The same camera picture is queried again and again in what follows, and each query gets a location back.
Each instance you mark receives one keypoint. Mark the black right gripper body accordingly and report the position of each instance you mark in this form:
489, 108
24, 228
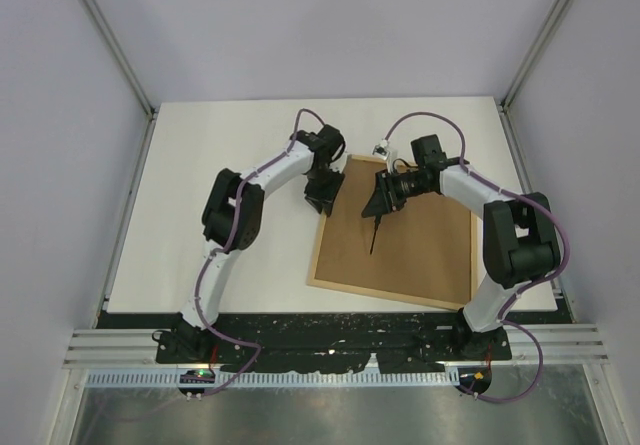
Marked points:
409, 184

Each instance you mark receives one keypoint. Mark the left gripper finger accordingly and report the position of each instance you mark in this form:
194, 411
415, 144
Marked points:
314, 195
328, 191

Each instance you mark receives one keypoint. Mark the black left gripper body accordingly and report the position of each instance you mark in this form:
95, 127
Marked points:
318, 180

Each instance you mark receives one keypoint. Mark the red handled screwdriver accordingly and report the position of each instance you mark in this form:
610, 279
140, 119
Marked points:
375, 235

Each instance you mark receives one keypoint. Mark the wooden picture frame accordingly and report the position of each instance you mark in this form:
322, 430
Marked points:
425, 254

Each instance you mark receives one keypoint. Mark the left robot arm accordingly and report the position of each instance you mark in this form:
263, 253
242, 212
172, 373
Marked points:
232, 219

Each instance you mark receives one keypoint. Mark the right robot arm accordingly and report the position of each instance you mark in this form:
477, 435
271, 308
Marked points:
519, 244

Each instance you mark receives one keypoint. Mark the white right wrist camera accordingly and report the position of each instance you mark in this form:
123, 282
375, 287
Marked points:
384, 151

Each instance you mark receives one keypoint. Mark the black speckled base plate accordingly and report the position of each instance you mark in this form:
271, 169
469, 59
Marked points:
328, 343

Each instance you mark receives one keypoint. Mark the aluminium rail across front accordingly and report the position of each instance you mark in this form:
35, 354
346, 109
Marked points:
123, 348

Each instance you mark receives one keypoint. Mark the white slotted cable duct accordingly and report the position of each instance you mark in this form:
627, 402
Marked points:
369, 377

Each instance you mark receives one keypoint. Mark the right aluminium corner post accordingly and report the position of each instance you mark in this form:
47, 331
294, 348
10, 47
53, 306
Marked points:
549, 27

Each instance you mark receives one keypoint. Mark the aluminium corner post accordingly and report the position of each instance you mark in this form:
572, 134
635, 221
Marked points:
549, 27
108, 37

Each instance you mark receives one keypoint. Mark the left aluminium corner post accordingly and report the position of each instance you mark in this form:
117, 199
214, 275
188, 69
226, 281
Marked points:
108, 37

